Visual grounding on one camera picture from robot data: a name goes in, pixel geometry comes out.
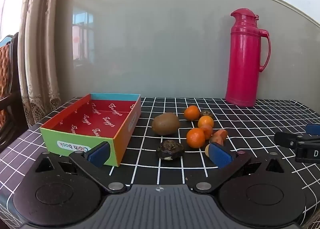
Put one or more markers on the beige lace curtain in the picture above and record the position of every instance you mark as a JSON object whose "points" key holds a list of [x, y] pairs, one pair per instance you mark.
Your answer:
{"points": [[36, 60]]}

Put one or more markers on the colourful cardboard box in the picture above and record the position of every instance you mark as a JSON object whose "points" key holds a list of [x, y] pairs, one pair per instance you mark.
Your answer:
{"points": [[93, 119]]}

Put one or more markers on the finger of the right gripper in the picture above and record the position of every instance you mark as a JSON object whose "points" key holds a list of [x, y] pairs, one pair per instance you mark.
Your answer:
{"points": [[313, 129], [287, 140]]}

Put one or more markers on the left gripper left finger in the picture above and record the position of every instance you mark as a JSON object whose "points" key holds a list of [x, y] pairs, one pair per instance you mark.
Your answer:
{"points": [[90, 163]]}

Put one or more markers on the yellow-orange tangerine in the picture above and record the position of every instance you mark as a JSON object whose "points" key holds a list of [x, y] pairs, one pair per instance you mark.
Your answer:
{"points": [[205, 121]]}

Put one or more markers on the orange tangerine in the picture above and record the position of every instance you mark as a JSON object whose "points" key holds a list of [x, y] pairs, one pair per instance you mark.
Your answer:
{"points": [[195, 138], [192, 113]]}

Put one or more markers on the brown kiwi fruit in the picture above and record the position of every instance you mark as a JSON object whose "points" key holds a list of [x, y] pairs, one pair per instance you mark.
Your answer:
{"points": [[165, 124]]}

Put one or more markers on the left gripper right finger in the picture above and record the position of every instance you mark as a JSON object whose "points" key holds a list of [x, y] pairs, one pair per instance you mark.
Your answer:
{"points": [[228, 163]]}

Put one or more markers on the wooden rattan bench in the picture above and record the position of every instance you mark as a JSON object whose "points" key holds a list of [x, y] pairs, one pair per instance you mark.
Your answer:
{"points": [[13, 121]]}

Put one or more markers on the pink thermos jug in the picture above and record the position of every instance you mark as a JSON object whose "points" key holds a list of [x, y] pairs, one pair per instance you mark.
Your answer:
{"points": [[245, 56]]}

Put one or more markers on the large carrot piece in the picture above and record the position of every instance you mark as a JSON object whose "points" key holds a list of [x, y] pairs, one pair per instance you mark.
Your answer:
{"points": [[219, 137]]}

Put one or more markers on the small carrot piece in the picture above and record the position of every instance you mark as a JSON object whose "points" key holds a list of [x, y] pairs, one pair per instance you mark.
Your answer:
{"points": [[207, 130]]}

